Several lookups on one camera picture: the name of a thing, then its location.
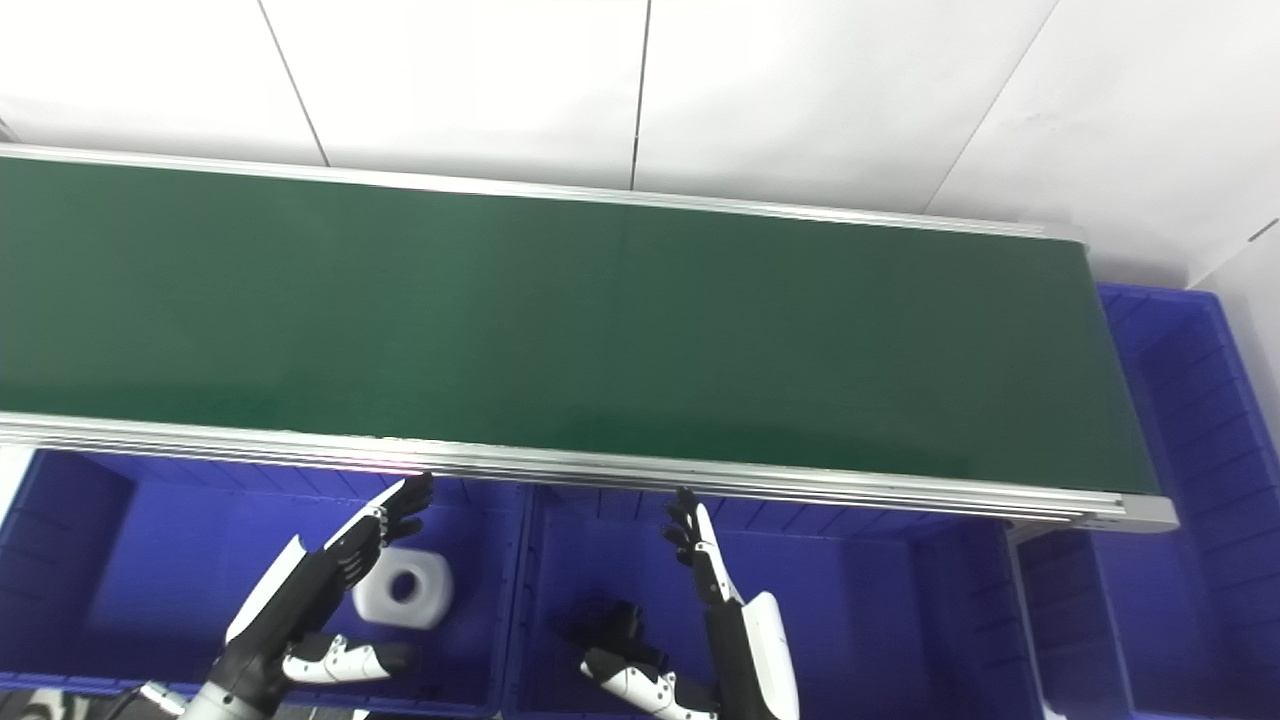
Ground grey conveyor end cap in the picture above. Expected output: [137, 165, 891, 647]
[1120, 494, 1180, 534]

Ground aluminium conveyor side rail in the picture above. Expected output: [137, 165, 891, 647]
[0, 410, 1126, 526]
[0, 143, 1087, 243]

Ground blue plastic bin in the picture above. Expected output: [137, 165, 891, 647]
[505, 485, 1041, 720]
[0, 448, 531, 719]
[1010, 283, 1280, 720]

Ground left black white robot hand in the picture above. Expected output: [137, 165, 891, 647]
[205, 472, 437, 715]

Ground white plastic ring part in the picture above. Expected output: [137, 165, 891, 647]
[352, 548, 454, 631]

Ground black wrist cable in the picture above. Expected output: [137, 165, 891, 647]
[100, 682, 191, 720]

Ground green conveyor belt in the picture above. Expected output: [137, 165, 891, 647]
[0, 155, 1161, 494]

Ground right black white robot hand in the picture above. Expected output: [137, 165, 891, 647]
[580, 487, 802, 720]

